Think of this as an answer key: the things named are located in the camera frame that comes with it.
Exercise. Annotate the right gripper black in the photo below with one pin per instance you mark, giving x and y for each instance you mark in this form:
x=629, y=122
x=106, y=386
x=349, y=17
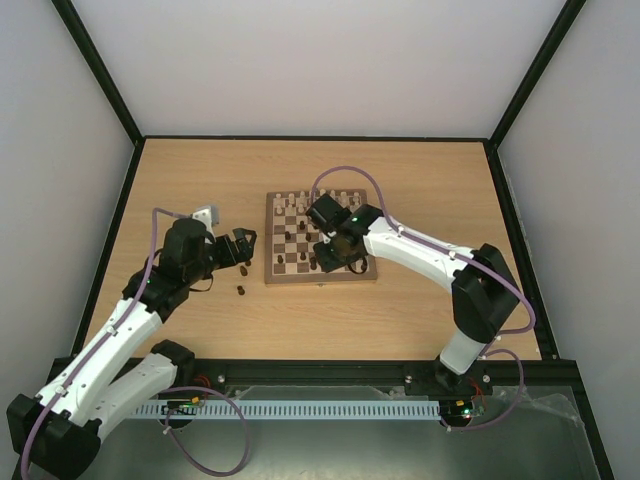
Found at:
x=327, y=255

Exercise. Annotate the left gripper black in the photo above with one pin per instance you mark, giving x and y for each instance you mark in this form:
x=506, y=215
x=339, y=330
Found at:
x=247, y=251

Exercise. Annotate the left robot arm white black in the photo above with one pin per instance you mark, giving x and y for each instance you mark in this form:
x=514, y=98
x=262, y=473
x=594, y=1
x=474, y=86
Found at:
x=62, y=427

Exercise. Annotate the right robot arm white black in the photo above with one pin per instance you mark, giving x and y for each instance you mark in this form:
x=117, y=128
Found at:
x=483, y=290

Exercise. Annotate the wooden chess board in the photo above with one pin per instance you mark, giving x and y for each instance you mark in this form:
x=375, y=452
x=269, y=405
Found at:
x=293, y=270

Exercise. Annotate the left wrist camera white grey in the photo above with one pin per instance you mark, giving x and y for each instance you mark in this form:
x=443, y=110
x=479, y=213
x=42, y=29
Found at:
x=208, y=215

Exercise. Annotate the black aluminium rail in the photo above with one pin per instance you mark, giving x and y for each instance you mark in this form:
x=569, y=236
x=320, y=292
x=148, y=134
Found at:
x=378, y=373

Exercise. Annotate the white slotted cable duct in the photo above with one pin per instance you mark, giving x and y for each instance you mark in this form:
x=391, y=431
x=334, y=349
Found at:
x=420, y=410

